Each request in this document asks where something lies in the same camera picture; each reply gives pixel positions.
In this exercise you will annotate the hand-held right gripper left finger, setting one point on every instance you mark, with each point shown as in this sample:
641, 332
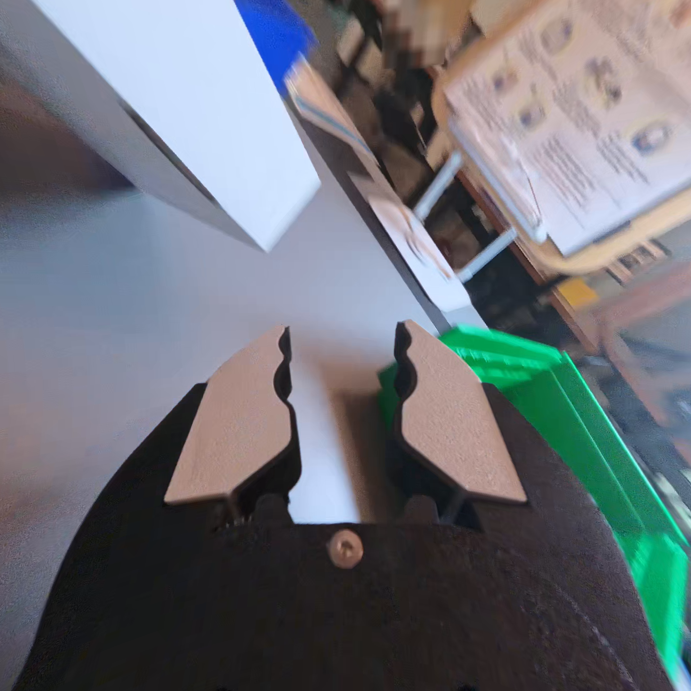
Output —
232, 426

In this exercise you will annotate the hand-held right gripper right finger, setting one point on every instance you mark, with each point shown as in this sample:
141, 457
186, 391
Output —
456, 421

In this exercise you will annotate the white cardboard box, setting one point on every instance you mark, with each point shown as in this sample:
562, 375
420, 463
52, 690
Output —
189, 97

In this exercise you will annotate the green plastic bin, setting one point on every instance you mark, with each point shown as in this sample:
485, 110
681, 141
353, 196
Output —
545, 394

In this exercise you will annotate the white metal rod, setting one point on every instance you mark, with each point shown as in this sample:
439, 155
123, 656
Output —
438, 186
488, 253

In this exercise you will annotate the printed instruction sheet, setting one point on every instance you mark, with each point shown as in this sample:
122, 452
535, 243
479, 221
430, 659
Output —
577, 119

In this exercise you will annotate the blue-edged flat pad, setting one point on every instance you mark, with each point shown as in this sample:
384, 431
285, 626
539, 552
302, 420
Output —
326, 110

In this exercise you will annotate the blue plastic bin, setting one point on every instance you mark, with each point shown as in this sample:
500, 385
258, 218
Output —
272, 32

